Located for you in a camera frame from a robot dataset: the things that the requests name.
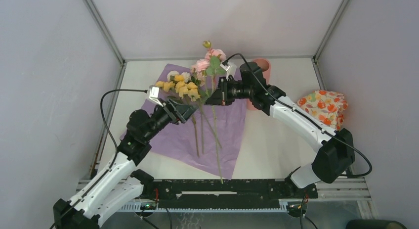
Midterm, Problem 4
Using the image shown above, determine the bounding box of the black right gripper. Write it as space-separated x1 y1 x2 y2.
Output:
205 77 253 107

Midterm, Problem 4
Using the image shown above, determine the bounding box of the pink cylindrical vase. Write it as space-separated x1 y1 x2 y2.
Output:
247 58 271 111

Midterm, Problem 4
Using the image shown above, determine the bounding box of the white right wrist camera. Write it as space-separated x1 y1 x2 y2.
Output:
220 61 237 78

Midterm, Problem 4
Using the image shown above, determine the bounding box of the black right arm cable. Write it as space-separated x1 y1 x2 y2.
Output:
222 53 373 179

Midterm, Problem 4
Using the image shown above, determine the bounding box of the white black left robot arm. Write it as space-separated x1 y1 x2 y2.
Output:
52 99 198 229

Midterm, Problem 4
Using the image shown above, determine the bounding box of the yellow flower bunch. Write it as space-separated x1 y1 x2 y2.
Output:
155 68 223 157

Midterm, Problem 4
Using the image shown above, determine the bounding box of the pink flower stem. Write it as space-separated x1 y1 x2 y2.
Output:
187 40 226 183

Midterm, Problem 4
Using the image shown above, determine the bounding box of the pink purple wrapping paper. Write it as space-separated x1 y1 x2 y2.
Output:
120 63 248 180

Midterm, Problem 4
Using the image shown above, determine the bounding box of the floral patterned cloth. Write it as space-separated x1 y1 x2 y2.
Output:
297 90 348 131

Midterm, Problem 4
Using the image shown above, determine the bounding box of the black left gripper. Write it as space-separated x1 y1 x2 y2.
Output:
144 97 199 141

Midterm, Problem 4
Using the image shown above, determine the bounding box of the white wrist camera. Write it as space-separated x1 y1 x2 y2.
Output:
147 86 165 107
220 61 237 78

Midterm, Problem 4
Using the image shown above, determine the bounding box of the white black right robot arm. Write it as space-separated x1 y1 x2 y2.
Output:
206 61 355 197

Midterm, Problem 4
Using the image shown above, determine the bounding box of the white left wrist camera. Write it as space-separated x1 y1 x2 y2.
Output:
147 86 165 107

